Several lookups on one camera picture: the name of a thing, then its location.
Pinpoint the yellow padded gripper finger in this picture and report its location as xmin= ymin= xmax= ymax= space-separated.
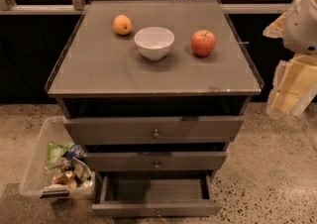
xmin=266 ymin=54 xmax=317 ymax=117

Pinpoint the grey bottom drawer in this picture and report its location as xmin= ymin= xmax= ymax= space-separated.
xmin=92 ymin=171 xmax=222 ymax=217

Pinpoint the grey drawer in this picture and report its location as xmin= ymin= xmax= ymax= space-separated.
xmin=92 ymin=171 xmax=222 ymax=217
xmin=63 ymin=116 xmax=244 ymax=146
xmin=84 ymin=152 xmax=227 ymax=171

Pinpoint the grey top drawer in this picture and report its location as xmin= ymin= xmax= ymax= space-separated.
xmin=63 ymin=116 xmax=244 ymax=146

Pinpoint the grey middle drawer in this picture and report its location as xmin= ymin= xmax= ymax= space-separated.
xmin=84 ymin=152 xmax=227 ymax=171

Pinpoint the grey drawer cabinet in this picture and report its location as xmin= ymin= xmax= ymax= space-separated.
xmin=45 ymin=0 xmax=264 ymax=182

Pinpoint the red apple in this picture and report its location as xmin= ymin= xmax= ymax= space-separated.
xmin=191 ymin=30 xmax=216 ymax=56

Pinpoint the white ceramic bowl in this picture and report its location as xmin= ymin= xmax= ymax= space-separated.
xmin=134 ymin=27 xmax=174 ymax=61

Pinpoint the orange fruit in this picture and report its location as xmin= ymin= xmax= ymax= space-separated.
xmin=113 ymin=15 xmax=133 ymax=36

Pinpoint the blue snack packet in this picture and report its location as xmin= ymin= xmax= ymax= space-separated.
xmin=65 ymin=145 xmax=84 ymax=160

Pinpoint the brown snack packet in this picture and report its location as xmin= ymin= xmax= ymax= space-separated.
xmin=52 ymin=171 xmax=77 ymax=188

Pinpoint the green snack bag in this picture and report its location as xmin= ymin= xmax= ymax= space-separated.
xmin=46 ymin=141 xmax=73 ymax=168

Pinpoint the clear plastic bin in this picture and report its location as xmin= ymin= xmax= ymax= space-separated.
xmin=19 ymin=116 xmax=96 ymax=200

